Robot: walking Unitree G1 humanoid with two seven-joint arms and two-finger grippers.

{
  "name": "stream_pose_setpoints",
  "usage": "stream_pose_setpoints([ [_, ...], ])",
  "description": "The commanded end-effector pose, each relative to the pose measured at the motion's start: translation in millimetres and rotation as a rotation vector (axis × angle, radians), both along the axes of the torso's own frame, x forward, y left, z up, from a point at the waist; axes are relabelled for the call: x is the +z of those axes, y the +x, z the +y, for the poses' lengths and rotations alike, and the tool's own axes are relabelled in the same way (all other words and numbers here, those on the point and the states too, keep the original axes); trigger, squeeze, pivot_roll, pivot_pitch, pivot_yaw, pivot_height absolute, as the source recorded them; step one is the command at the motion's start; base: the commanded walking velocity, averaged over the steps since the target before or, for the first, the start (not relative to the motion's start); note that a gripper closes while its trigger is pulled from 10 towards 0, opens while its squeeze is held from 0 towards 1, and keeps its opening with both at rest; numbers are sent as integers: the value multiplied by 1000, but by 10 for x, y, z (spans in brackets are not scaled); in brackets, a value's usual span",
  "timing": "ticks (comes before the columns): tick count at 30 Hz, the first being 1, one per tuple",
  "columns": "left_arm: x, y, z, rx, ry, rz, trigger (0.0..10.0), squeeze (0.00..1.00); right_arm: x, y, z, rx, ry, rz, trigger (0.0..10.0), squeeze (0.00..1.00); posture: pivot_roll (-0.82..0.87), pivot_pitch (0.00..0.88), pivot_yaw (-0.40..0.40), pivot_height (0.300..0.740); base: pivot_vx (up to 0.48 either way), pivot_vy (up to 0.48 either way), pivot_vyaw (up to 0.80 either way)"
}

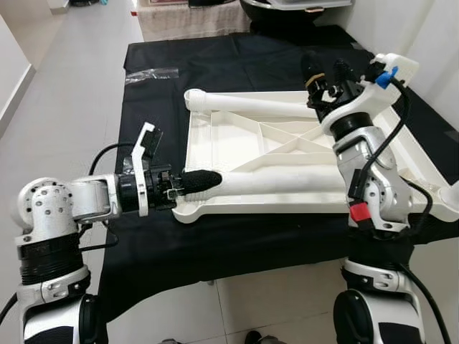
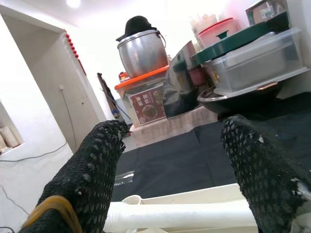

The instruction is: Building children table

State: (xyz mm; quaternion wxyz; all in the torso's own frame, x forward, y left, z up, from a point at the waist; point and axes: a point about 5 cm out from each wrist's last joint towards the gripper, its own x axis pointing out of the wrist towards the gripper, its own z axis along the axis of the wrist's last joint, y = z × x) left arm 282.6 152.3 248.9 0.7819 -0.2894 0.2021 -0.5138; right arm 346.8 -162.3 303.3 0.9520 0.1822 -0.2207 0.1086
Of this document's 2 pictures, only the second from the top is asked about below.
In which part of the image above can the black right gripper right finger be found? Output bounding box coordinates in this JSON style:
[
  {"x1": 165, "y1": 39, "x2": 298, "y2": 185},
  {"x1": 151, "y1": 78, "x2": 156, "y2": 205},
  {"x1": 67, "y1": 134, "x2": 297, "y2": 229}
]
[{"x1": 220, "y1": 115, "x2": 311, "y2": 233}]

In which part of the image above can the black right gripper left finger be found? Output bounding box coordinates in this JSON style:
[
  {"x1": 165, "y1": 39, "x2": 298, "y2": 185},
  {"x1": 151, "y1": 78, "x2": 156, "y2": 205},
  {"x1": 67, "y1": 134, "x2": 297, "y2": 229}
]
[{"x1": 19, "y1": 119, "x2": 132, "y2": 233}]

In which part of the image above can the white plastic table leg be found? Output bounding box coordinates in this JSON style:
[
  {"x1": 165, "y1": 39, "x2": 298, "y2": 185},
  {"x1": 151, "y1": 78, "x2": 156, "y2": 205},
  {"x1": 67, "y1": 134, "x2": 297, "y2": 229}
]
[{"x1": 104, "y1": 202, "x2": 255, "y2": 231}]

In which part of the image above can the yellow rubber band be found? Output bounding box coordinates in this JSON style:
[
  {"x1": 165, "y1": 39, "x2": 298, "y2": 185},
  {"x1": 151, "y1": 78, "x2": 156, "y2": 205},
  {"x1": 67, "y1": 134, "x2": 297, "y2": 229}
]
[{"x1": 20, "y1": 195, "x2": 83, "y2": 233}]

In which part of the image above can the white plastic table top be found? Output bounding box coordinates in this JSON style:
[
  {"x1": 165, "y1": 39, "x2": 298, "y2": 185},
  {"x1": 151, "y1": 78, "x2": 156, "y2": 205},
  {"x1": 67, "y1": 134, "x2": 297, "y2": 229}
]
[{"x1": 104, "y1": 183, "x2": 259, "y2": 233}]

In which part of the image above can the metal basin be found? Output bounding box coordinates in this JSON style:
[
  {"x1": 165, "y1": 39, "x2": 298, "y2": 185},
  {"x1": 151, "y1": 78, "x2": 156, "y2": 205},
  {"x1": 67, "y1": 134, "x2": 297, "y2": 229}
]
[{"x1": 196, "y1": 83, "x2": 285, "y2": 117}]

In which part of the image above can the black tablecloth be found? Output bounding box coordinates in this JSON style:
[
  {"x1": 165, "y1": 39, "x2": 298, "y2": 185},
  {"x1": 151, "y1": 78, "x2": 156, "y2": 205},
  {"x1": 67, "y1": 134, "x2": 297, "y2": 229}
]
[{"x1": 110, "y1": 106, "x2": 311, "y2": 202}]

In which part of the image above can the dark broom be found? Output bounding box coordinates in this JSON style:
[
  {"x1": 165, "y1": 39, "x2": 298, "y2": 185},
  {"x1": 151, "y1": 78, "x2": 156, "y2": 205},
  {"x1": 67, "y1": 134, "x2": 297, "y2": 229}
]
[{"x1": 96, "y1": 72, "x2": 132, "y2": 125}]

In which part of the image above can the orange lid storage box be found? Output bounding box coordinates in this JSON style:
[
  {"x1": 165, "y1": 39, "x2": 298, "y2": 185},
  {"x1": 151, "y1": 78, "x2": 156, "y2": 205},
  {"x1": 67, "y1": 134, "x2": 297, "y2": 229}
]
[{"x1": 114, "y1": 65, "x2": 171, "y2": 128}]

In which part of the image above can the checked cloth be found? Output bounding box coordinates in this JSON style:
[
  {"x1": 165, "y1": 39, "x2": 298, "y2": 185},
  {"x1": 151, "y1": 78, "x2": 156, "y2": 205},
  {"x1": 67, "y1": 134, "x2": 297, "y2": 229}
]
[{"x1": 131, "y1": 106, "x2": 220, "y2": 149}]

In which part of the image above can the clear box green lid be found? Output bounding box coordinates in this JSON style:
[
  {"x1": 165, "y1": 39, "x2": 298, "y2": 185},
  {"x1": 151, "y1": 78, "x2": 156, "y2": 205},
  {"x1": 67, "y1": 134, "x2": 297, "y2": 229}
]
[{"x1": 191, "y1": 11, "x2": 311, "y2": 95}]

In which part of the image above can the black bag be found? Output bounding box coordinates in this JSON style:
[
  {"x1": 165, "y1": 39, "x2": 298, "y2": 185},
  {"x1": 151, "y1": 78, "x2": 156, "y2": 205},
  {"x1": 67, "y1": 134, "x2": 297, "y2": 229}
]
[{"x1": 162, "y1": 40, "x2": 200, "y2": 120}]

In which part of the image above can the large metal pot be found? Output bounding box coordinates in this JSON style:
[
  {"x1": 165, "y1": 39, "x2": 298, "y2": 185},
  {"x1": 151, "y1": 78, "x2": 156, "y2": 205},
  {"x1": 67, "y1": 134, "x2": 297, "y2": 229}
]
[{"x1": 117, "y1": 29, "x2": 169, "y2": 79}]

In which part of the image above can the black cap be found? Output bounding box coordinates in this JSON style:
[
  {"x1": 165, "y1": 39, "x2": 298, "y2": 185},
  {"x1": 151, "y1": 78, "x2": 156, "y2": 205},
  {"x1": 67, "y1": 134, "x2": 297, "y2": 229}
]
[{"x1": 115, "y1": 16, "x2": 159, "y2": 42}]

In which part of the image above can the pink plastic container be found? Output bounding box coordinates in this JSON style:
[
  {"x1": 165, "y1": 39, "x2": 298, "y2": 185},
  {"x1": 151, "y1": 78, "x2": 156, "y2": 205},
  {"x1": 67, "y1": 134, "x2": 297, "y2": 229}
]
[{"x1": 197, "y1": 17, "x2": 241, "y2": 49}]

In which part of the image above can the red bead string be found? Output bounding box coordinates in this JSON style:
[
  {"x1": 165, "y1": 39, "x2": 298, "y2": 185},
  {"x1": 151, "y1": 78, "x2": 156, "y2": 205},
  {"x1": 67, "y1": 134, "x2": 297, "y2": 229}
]
[{"x1": 64, "y1": 31, "x2": 87, "y2": 75}]

